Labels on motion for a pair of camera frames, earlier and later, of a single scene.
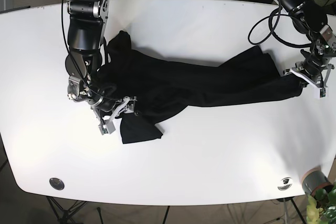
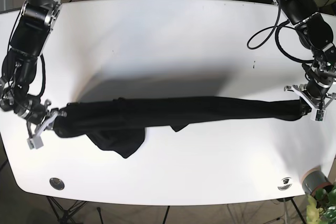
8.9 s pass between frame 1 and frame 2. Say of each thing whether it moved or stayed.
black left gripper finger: moved
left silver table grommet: stayed
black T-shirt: moved
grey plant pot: stayed
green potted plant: stayed
